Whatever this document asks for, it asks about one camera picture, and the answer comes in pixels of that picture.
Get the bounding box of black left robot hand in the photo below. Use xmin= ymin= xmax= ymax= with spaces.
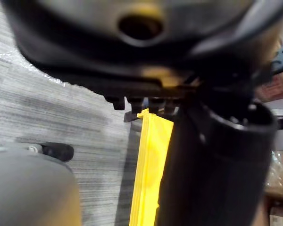
xmin=1 ymin=0 xmax=283 ymax=226

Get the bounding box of brown cardboard box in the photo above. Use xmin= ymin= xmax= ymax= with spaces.
xmin=263 ymin=150 xmax=283 ymax=226

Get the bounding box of cardboard box with red label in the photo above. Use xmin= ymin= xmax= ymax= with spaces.
xmin=256 ymin=70 xmax=283 ymax=104

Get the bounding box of dark robot foot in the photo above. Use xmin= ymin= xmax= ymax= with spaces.
xmin=41 ymin=141 xmax=75 ymax=163

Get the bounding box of silver robot leg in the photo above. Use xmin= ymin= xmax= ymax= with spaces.
xmin=0 ymin=144 xmax=83 ymax=226

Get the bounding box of yellow shelf post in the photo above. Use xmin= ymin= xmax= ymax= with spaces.
xmin=128 ymin=108 xmax=175 ymax=226

